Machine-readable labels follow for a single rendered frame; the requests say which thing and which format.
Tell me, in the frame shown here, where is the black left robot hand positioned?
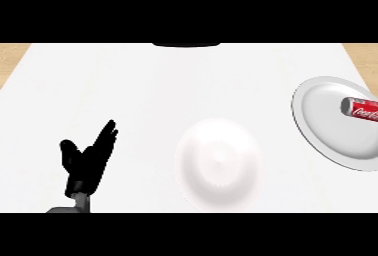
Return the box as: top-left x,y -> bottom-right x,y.
59,119 -> 119,199

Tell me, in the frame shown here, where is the grey plate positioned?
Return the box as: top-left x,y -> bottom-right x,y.
289,75 -> 378,172

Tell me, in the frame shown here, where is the red soda can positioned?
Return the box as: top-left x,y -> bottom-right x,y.
339,96 -> 378,123

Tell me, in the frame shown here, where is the black rounded object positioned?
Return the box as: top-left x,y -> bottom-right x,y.
150,42 -> 221,48

